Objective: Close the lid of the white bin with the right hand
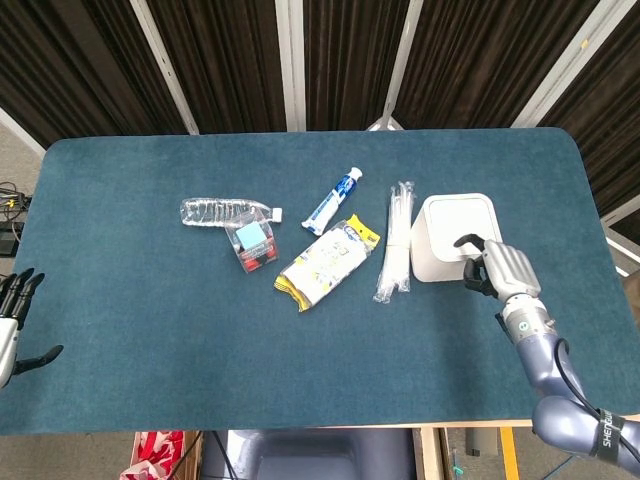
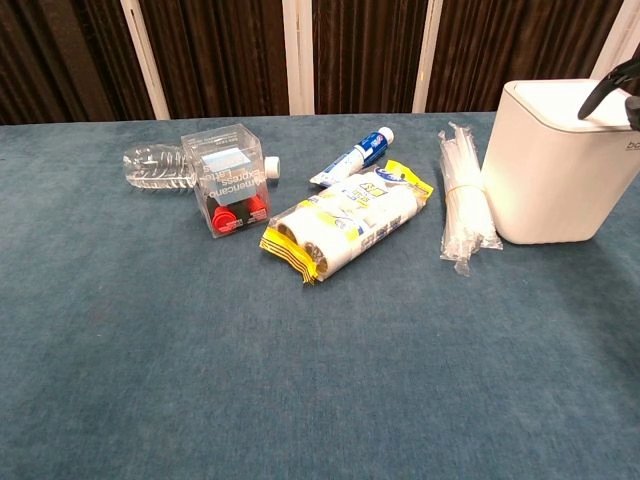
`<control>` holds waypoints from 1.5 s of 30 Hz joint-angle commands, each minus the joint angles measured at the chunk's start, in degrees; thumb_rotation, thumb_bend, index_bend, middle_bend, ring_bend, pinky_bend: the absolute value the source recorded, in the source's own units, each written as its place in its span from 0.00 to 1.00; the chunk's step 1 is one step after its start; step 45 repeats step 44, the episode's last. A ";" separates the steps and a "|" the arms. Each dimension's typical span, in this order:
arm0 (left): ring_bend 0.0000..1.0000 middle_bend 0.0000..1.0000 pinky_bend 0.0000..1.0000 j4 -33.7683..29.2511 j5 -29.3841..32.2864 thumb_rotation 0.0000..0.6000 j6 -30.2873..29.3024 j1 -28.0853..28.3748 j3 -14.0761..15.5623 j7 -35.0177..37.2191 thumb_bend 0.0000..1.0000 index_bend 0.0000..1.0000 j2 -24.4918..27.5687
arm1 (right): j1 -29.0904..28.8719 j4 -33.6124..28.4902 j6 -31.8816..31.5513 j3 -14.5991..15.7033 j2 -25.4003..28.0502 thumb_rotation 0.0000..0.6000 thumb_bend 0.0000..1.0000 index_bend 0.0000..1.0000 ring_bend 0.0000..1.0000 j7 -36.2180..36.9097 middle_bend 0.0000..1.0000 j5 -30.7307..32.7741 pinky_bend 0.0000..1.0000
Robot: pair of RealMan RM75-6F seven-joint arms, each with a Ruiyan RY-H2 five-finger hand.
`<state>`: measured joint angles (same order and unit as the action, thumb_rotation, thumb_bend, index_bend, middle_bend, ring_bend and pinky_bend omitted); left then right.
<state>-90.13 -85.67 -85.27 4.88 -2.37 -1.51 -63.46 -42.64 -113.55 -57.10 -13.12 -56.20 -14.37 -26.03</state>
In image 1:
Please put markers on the clear box with blue cube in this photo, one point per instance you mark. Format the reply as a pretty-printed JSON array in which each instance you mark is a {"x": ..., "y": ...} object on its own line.
[{"x": 251, "y": 245}]

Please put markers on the blue white toothpaste tube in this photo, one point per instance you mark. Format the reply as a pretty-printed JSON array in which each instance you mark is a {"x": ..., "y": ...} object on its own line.
[{"x": 332, "y": 200}]

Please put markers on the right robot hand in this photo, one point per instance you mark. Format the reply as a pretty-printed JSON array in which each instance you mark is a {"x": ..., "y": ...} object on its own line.
[{"x": 505, "y": 270}]

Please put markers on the blue table mat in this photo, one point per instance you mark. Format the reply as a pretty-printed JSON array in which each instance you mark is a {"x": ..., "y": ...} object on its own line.
[{"x": 300, "y": 325}]

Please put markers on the red white bag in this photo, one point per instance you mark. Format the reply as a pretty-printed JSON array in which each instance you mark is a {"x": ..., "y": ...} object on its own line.
[{"x": 155, "y": 452}]

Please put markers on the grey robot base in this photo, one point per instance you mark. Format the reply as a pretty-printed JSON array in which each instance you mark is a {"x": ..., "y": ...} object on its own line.
[{"x": 320, "y": 455}]

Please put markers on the clear plastic water bottle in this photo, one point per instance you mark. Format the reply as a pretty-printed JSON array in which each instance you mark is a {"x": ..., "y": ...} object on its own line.
[{"x": 225, "y": 212}]

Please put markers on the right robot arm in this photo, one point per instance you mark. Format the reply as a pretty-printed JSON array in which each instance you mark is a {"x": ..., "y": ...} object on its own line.
[{"x": 555, "y": 370}]

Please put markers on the white trash bin with lid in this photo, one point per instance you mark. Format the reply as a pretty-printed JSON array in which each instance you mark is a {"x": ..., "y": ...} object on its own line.
[{"x": 452, "y": 237}]

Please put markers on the yellow white wipes package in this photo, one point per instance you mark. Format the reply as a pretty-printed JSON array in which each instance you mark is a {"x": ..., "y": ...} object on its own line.
[{"x": 325, "y": 260}]

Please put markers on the clear packet of straws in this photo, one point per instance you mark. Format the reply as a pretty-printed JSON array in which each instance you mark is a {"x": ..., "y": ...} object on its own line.
[{"x": 396, "y": 240}]

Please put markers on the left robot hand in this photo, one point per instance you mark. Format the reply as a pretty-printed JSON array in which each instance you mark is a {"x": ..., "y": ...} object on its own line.
[{"x": 7, "y": 330}]

